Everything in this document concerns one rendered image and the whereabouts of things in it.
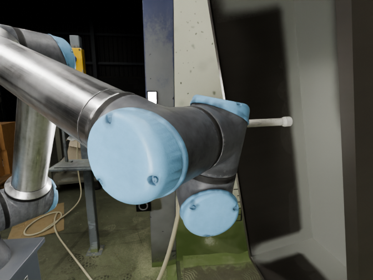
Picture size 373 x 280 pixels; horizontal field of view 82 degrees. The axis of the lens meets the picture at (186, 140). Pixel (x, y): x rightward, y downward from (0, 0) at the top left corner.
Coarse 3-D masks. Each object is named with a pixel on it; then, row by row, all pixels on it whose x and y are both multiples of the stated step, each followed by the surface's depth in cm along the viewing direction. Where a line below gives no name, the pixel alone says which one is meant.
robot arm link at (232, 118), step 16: (208, 112) 38; (224, 112) 29; (240, 112) 29; (224, 128) 27; (240, 128) 30; (224, 144) 27; (240, 144) 32; (224, 160) 30; (208, 176) 32; (224, 176) 32
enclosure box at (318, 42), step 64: (256, 0) 84; (320, 0) 74; (256, 64) 89; (320, 64) 80; (256, 128) 94; (320, 128) 88; (256, 192) 100; (320, 192) 97; (256, 256) 106; (320, 256) 99
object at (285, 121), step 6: (252, 120) 67; (258, 120) 67; (264, 120) 68; (270, 120) 68; (276, 120) 68; (282, 120) 68; (288, 120) 68; (252, 126) 67; (258, 126) 68; (264, 126) 68
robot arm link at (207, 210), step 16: (176, 192) 40; (192, 192) 33; (208, 192) 31; (224, 192) 32; (192, 208) 32; (208, 208) 32; (224, 208) 32; (192, 224) 33; (208, 224) 33; (224, 224) 34
